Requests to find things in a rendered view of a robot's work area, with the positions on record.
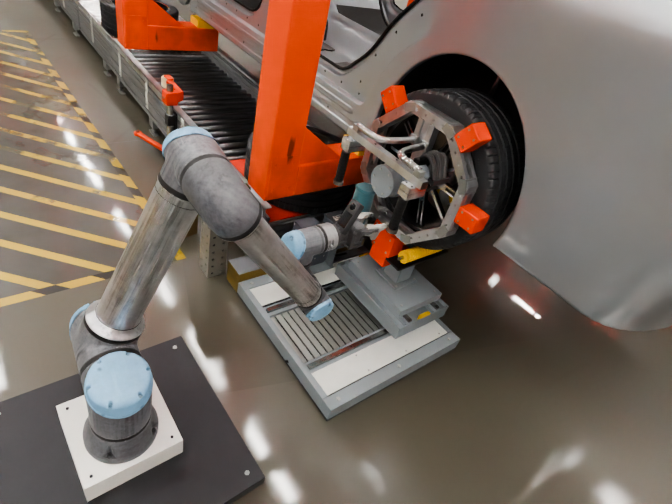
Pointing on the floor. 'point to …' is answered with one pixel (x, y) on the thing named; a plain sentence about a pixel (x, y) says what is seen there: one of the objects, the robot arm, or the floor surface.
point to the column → (212, 252)
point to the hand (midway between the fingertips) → (378, 218)
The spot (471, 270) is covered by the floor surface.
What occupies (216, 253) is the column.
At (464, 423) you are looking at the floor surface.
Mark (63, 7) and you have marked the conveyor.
